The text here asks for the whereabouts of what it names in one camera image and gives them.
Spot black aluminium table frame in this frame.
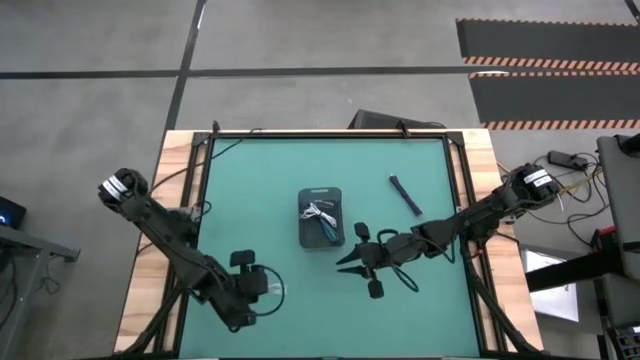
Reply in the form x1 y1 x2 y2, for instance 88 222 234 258
113 127 547 360

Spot black device with blue light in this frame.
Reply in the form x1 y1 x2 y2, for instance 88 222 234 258
0 195 28 231

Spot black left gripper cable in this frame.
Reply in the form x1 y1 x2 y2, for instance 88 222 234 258
252 264 287 319

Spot yellow floor cable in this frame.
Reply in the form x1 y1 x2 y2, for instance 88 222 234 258
558 169 604 196

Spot black hazard-striped floor mat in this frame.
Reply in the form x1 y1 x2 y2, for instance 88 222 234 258
468 71 640 132
455 17 640 72

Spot green table mat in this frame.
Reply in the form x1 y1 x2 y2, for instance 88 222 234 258
178 137 482 359

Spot white USB-C cable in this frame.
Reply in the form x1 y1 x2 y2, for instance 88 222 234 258
299 200 339 229

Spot grey metal cart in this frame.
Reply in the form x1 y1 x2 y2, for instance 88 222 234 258
596 132 640 282

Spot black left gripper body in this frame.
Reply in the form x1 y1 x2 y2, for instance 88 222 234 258
229 248 271 304

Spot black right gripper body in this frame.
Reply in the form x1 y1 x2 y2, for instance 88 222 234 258
353 221 427 300

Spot white paper sheet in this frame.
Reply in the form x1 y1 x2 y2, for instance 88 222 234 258
519 248 581 324

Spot black plastic tray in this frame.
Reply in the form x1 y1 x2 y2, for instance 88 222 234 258
297 186 346 250

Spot black floor bar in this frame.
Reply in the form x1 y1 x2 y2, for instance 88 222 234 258
524 247 624 294

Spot black floor cables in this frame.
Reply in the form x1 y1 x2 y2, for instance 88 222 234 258
499 149 611 250

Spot black table cable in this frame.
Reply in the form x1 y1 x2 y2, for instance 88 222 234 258
148 119 265 197

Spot black power adapter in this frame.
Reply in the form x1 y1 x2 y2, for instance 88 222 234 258
546 149 590 172

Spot black monitor behind table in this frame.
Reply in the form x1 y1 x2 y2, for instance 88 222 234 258
347 108 447 131

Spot grey side desk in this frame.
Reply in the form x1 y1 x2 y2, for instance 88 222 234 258
0 223 82 360

